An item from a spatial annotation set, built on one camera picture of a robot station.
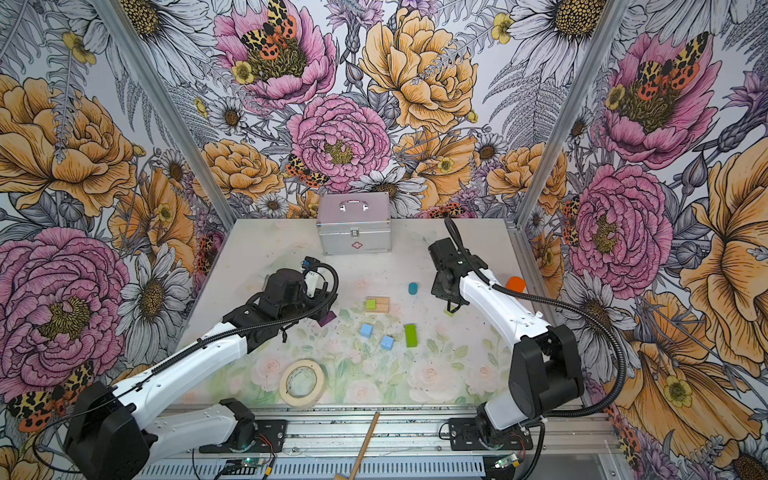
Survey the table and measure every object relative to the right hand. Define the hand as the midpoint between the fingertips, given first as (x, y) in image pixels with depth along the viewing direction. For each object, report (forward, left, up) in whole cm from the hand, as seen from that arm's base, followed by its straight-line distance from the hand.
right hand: (448, 300), depth 86 cm
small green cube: (+6, +23, -10) cm, 26 cm away
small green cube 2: (+2, -2, -12) cm, 13 cm away
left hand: (-1, +34, +3) cm, 34 cm away
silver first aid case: (+31, +28, +2) cm, 42 cm away
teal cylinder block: (+11, +9, -10) cm, 18 cm away
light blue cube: (-4, +24, -9) cm, 26 cm away
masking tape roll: (-22, +37, -9) cm, 44 cm away
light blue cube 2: (-8, +18, -10) cm, 22 cm away
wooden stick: (-31, +23, -12) cm, 40 cm away
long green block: (-5, +10, -12) cm, 16 cm away
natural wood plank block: (+6, +19, -11) cm, 23 cm away
